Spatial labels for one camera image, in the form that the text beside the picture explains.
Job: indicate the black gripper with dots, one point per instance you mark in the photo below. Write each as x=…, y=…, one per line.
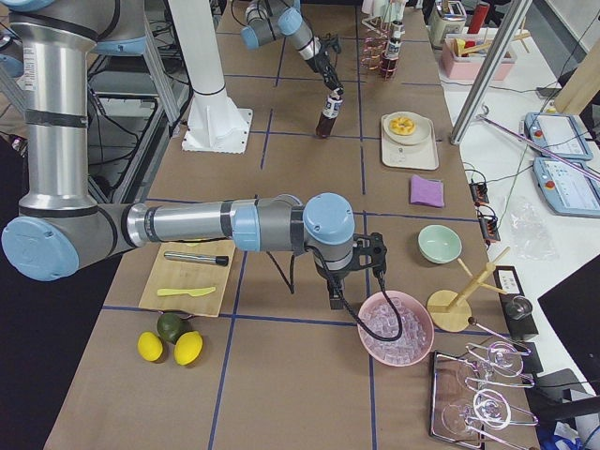
x=320, y=61
x=334, y=276

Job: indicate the tea bottle white cap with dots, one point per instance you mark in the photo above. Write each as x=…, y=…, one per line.
x=329, y=115

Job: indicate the tea bottle in rack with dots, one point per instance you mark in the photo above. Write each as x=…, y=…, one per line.
x=390, y=54

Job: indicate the beige serving tray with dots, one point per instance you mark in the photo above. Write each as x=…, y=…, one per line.
x=422, y=156

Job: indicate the metal glass tray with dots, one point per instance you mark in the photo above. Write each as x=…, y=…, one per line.
x=450, y=397

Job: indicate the glazed donut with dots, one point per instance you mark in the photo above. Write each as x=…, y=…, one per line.
x=402, y=126

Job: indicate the white round plate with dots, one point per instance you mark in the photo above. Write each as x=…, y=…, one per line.
x=422, y=132

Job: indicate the pink bowl with ice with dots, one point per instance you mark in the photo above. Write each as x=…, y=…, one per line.
x=417, y=335

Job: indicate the mint green bowl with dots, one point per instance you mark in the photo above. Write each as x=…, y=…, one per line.
x=439, y=244

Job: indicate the metal muddler black tip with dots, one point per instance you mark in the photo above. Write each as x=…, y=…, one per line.
x=219, y=260

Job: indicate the wooden mug tree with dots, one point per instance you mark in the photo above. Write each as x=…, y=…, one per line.
x=450, y=310

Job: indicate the purple folded cloth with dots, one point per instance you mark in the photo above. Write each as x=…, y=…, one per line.
x=426, y=192

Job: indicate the silver toaster appliance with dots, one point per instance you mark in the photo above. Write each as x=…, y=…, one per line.
x=447, y=17

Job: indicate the pink storage bin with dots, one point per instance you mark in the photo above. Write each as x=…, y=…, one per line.
x=466, y=68

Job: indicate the yellow plastic knife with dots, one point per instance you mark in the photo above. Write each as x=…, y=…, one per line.
x=196, y=292

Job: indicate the yellow lemon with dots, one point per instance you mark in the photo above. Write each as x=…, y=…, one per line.
x=188, y=348
x=149, y=346

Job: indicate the green lime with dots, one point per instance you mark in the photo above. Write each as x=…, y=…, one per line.
x=171, y=326

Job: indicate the wooden cutting board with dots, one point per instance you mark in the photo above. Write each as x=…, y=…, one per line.
x=166, y=274

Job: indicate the wine glass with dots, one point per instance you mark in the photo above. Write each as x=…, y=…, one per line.
x=488, y=409
x=497, y=364

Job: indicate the metal jigger cup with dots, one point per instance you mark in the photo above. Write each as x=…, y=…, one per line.
x=518, y=308

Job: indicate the teach pendant tablet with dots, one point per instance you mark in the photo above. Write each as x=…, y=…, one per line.
x=560, y=133
x=567, y=191

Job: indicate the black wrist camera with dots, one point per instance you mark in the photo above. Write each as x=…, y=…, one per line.
x=330, y=42
x=369, y=252

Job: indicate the copper wire bottle rack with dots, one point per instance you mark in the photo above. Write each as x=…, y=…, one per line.
x=373, y=47

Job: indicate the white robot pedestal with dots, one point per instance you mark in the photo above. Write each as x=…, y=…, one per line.
x=214, y=123

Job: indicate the aluminium frame post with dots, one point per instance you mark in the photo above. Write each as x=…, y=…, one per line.
x=504, y=35

